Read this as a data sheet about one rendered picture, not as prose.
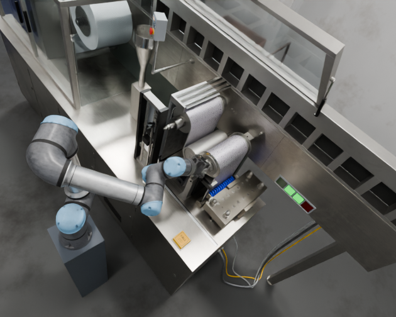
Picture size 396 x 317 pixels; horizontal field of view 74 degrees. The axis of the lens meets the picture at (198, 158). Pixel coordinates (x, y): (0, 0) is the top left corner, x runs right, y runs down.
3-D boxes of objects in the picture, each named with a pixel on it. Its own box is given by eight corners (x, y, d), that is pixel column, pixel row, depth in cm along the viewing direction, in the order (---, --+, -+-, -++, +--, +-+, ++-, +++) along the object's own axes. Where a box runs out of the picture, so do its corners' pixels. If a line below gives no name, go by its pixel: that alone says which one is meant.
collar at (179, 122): (168, 124, 135) (170, 116, 130) (176, 121, 138) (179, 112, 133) (175, 133, 133) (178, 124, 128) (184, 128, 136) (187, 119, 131)
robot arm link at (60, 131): (66, 214, 126) (21, 139, 83) (76, 187, 135) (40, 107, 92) (92, 216, 127) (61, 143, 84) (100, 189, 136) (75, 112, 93)
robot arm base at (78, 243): (66, 256, 124) (63, 250, 117) (53, 230, 129) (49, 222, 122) (97, 239, 132) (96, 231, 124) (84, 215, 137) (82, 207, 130)
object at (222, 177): (204, 194, 149) (214, 177, 135) (231, 175, 162) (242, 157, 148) (205, 194, 149) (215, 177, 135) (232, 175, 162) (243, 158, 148)
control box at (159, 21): (148, 32, 125) (149, 11, 117) (161, 33, 127) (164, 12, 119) (150, 40, 121) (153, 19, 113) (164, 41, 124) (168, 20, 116)
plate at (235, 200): (202, 207, 150) (205, 202, 145) (245, 174, 172) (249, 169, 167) (221, 229, 145) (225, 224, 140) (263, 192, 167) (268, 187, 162)
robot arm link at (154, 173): (137, 185, 103) (160, 179, 99) (141, 162, 110) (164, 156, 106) (148, 195, 109) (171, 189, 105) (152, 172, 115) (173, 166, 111)
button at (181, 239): (172, 239, 142) (173, 238, 140) (181, 231, 145) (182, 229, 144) (180, 249, 139) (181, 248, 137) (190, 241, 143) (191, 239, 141)
